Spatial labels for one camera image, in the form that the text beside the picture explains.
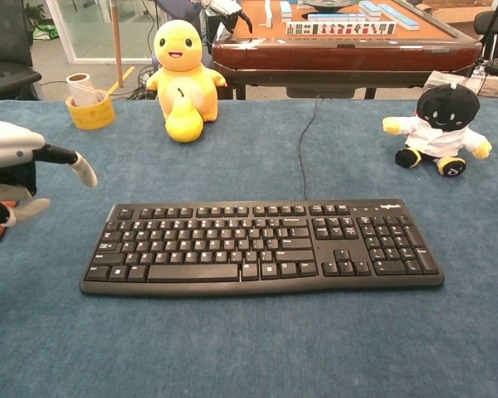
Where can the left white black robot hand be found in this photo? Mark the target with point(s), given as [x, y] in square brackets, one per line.
[8, 145]

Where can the black Logitech keyboard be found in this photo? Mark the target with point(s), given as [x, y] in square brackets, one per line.
[274, 240]

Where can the yellow packing tape roll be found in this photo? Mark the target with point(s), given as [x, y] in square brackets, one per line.
[92, 116]

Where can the white paper label roll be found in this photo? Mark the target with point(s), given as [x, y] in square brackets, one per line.
[83, 89]

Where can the black mesh office chair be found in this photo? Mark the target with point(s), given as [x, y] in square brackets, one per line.
[4, 45]

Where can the green potted plant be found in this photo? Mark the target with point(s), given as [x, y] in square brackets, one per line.
[39, 20]

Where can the wooden pole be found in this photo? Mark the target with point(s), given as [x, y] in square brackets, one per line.
[116, 41]

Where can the yellow toy pear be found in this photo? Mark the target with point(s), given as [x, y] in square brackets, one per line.
[184, 124]

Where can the yellow plush dinosaur toy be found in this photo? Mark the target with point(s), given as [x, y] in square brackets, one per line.
[178, 49]

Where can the white and black background robot hand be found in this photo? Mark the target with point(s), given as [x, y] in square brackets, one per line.
[228, 12]

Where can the blue tablecloth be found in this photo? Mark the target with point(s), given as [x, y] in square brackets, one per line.
[249, 340]

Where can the brown automatic mahjong table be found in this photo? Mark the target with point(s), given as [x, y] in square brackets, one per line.
[336, 54]

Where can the black mahjong table centre disc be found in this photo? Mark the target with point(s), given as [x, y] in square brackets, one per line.
[330, 4]

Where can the short blue-backed mahjong tile row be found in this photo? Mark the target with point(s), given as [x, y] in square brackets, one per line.
[336, 17]

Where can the face-up mahjong tile row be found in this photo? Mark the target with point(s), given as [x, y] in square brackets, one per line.
[340, 28]

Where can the long blue-backed mahjong tile row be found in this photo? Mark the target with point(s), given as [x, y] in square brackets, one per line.
[398, 16]

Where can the black-headed plush doll white coat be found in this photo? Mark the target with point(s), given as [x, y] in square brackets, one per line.
[444, 128]

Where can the white plastic basket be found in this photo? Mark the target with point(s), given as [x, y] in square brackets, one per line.
[487, 85]

